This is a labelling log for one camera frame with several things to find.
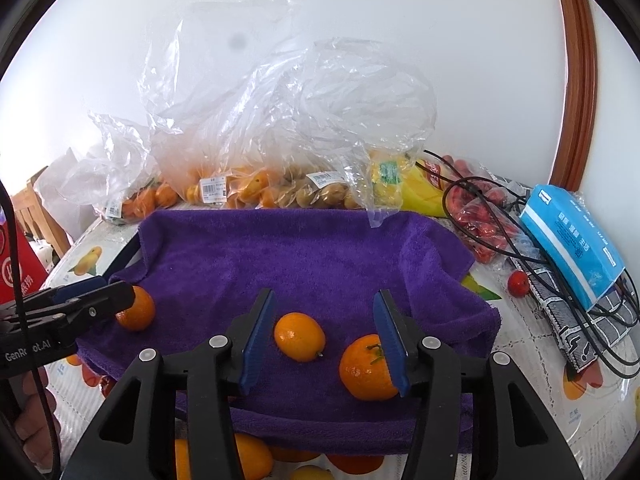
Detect black tray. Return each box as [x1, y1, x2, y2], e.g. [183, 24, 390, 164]
[102, 232, 143, 278]

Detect small smooth orange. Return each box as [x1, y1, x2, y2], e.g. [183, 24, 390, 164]
[174, 438, 192, 480]

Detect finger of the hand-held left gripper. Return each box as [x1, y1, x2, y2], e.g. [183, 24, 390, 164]
[10, 281, 137, 350]
[20, 276, 108, 313]

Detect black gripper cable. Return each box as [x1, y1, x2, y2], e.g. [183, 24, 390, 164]
[0, 177, 63, 476]

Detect grey patterned pouch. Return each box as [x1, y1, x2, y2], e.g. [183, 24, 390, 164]
[520, 260, 640, 373]

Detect person's left hand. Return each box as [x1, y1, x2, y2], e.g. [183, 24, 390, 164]
[12, 366, 63, 471]

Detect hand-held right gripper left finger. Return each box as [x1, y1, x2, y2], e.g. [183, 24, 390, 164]
[60, 287, 277, 480]

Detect white plastic bag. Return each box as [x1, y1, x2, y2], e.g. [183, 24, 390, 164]
[35, 147, 106, 221]

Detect yellowish small citrus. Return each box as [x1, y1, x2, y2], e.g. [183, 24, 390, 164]
[290, 465, 335, 480]

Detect blue tissue pack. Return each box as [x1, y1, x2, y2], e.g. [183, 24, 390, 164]
[519, 184, 626, 311]

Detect red paper bag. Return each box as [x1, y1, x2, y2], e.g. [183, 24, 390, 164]
[0, 210, 48, 306]

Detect black cables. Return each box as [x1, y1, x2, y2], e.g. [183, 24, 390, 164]
[422, 149, 640, 378]

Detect orange mandarin with green stem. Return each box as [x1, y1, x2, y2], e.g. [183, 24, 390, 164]
[339, 334, 401, 402]

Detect yellow snack package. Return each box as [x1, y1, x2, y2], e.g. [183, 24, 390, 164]
[367, 152, 451, 218]

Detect bag of cherry tomatoes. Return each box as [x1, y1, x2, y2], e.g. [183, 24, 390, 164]
[427, 155, 531, 266]

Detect brown wooden door frame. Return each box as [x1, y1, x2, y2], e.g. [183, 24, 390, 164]
[550, 0, 598, 191]

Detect clear bag of mandarins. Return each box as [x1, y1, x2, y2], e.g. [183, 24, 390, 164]
[62, 110, 181, 223]

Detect clear bag of kumquats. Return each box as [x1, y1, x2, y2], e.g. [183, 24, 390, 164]
[140, 0, 311, 209]

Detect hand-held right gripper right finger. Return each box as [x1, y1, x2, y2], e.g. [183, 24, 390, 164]
[372, 289, 586, 480]

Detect purple towel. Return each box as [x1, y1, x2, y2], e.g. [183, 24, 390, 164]
[75, 208, 502, 456]

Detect wooden chair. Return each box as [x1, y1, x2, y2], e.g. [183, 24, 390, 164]
[10, 165, 73, 261]

